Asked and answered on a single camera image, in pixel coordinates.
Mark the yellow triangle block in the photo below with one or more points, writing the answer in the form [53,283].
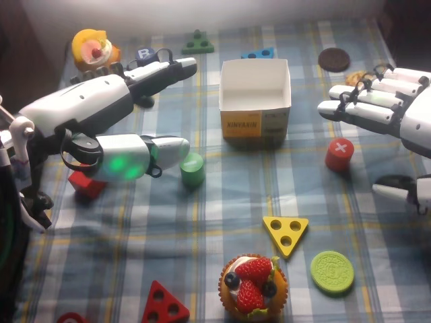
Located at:
[285,232]

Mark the red round block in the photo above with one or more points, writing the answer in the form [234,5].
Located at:
[72,318]

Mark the white paper box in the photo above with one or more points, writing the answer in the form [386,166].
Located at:
[256,124]

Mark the red cylinder block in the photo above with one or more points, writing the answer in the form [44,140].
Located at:
[339,153]

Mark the brown toy cookie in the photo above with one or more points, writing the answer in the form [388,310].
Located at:
[334,60]

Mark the blue plaid tablecloth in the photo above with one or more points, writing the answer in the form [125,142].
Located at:
[202,218]

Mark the toy strawberry tart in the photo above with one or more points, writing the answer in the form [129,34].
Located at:
[252,286]

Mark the green toy cookie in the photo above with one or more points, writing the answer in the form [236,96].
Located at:
[332,273]

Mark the beige toy biscuit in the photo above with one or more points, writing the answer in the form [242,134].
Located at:
[353,78]

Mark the blue cylinder block letter R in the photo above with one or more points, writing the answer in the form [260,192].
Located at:
[144,54]

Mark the toy peach cream cake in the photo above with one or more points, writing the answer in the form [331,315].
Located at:
[92,48]

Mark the red triangle block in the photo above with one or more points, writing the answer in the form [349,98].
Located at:
[165,306]

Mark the blue triangle block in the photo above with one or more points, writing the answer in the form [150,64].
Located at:
[259,54]

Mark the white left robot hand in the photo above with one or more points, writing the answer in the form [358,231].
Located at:
[87,97]

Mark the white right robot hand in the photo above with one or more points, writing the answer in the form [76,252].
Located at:
[377,101]

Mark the green triangle block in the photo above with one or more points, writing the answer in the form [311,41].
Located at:
[197,45]

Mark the green cylinder block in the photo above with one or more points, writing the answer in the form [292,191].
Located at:
[192,171]

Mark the red rectangular block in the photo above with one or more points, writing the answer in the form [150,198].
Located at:
[85,185]

